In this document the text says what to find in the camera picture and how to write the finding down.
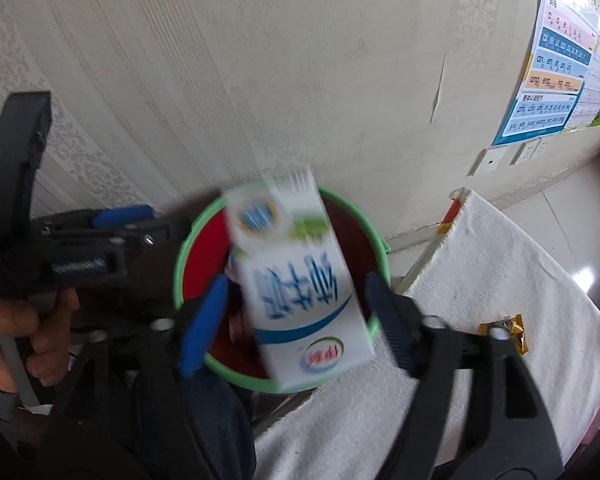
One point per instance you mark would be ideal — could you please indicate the white milk carton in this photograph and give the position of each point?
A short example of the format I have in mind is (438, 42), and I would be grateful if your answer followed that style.
(300, 300)

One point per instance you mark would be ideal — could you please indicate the red bin with green rim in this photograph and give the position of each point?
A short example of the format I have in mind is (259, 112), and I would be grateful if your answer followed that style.
(205, 260)

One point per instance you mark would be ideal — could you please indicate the blue wall poster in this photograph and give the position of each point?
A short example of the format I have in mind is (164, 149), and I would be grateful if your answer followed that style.
(550, 85)

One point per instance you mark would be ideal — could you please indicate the person's left hand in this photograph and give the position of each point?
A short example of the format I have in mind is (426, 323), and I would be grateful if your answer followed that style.
(0, 325)

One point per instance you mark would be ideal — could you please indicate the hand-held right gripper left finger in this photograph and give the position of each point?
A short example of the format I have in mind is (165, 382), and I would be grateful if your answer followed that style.
(205, 330)

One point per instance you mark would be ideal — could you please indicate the person's leg in jeans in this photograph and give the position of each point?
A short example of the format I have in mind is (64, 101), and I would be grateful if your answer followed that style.
(225, 425)

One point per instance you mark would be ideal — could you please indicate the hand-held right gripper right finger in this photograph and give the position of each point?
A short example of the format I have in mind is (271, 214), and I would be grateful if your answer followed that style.
(385, 320)

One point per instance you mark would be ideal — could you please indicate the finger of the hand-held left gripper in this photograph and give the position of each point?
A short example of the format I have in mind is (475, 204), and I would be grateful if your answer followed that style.
(120, 215)
(155, 234)

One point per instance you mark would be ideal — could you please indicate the yellow foil snack wrapper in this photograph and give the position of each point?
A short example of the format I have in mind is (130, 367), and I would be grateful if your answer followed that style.
(517, 332)

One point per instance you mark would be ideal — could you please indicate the white towel cloth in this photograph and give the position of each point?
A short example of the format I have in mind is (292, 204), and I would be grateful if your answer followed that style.
(505, 270)

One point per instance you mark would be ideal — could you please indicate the white wall socket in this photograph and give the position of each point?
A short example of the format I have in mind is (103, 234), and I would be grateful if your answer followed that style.
(525, 152)
(543, 145)

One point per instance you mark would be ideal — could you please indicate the blank white wall plate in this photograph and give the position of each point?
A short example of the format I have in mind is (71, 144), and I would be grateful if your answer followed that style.
(486, 161)

